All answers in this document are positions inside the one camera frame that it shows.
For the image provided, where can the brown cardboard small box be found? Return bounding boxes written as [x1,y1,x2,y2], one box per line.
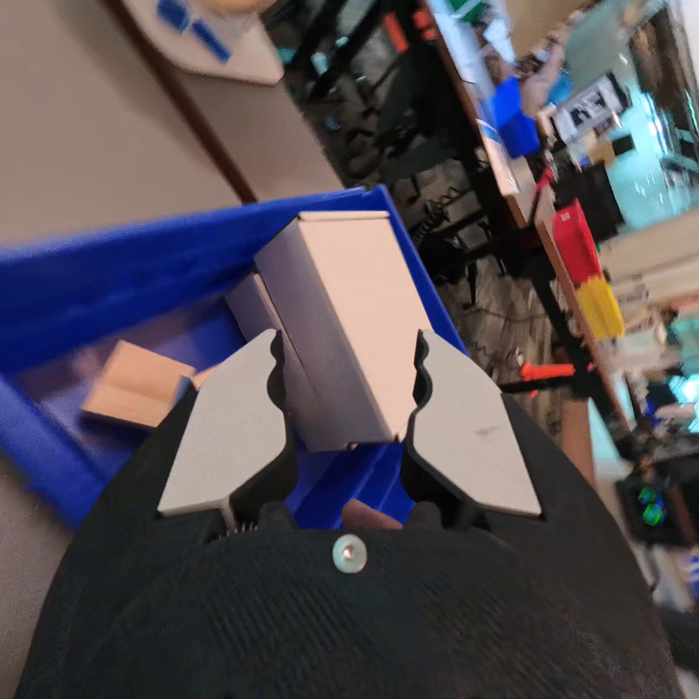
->
[81,340,196,433]

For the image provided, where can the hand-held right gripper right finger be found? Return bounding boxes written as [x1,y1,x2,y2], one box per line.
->
[400,328,542,528]

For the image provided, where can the large blue plastic bin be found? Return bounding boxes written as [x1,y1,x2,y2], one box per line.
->
[0,185,471,532]

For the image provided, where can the blue plastic clip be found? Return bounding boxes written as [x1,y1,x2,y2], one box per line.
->
[155,0,192,35]
[190,18,233,63]

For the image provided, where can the red stacking bin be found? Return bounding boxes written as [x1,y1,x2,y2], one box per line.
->
[552,198,603,285]

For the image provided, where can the white cardboard box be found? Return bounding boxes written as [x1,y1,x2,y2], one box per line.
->
[224,272,356,454]
[254,210,436,444]

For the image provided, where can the white mounting plate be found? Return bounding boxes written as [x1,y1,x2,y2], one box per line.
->
[119,0,286,86]

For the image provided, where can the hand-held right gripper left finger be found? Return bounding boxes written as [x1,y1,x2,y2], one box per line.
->
[157,328,299,528]

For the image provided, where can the small blue bin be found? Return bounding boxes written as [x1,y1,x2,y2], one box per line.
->
[491,76,541,159]

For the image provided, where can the person's right hand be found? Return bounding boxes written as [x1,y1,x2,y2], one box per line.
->
[343,498,406,532]

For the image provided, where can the orange clamp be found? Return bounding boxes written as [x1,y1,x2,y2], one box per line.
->
[519,360,577,383]

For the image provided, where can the black device green lights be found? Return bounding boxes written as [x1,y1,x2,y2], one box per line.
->
[616,474,690,547]

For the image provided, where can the yellow stacking bin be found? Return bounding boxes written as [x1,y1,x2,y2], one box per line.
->
[576,276,626,342]

